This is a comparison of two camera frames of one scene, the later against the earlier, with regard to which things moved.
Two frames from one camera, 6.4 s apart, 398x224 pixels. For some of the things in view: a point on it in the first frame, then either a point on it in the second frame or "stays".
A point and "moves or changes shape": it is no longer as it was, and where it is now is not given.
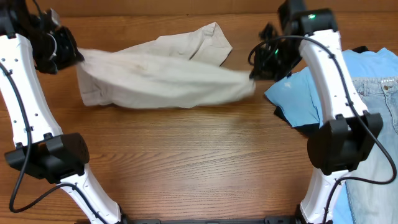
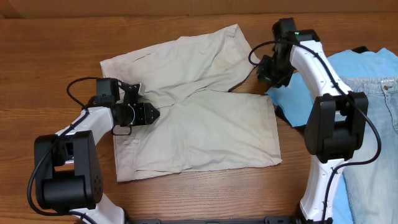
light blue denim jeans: x=372 y=203 stays
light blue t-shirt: x=294 y=103 stays
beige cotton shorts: x=179 y=70 moves or changes shape
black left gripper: x=68 y=48 → x=137 y=114
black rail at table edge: x=211 y=220 stays
